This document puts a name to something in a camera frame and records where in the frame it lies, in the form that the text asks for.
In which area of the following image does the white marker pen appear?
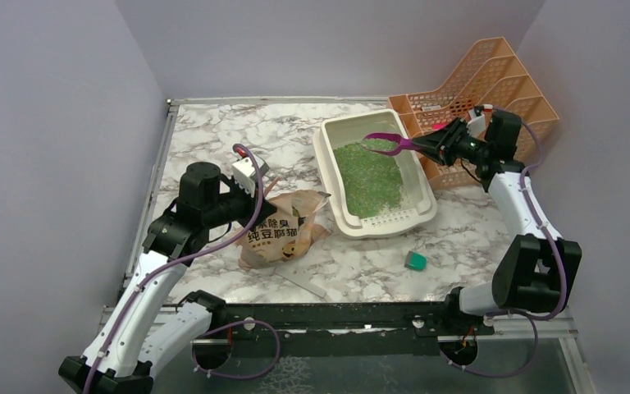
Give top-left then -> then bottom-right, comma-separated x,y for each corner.
422,105 -> 442,112

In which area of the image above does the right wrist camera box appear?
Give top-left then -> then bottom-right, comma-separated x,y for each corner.
468,104 -> 494,138

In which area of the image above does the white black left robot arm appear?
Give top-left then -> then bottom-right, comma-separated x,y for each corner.
58,158 -> 275,393

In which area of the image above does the magenta plastic litter scoop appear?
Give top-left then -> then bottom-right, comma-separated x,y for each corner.
361,133 -> 422,157

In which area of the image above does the orange cat litter bag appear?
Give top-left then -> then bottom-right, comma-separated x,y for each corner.
237,190 -> 330,271

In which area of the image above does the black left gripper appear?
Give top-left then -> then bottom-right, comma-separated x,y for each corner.
204,175 -> 279,231

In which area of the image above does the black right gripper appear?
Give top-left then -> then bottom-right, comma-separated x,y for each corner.
412,117 -> 491,167

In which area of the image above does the black metal base rail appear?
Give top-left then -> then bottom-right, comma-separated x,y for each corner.
189,301 -> 495,357

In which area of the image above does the orange mesh file organizer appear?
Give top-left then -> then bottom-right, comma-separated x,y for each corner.
387,37 -> 559,165

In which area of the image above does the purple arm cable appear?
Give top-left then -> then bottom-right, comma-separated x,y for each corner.
81,143 -> 282,394
438,106 -> 569,379

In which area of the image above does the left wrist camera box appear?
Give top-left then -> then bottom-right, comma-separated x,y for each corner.
231,155 -> 258,197

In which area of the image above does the white plastic litter box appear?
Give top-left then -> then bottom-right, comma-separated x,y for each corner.
312,109 -> 437,239

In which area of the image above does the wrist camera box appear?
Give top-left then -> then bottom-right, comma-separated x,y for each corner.
231,155 -> 258,197
468,104 -> 494,138

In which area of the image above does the green cat litter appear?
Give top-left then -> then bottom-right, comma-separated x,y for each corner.
333,142 -> 404,218

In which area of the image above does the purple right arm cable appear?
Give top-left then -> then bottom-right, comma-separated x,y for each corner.
438,106 -> 569,379

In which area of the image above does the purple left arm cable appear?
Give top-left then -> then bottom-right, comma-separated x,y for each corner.
81,143 -> 282,394

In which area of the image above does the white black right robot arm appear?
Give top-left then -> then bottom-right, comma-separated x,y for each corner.
412,109 -> 582,334

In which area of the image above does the small green box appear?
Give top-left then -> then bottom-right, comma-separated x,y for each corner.
404,251 -> 427,271

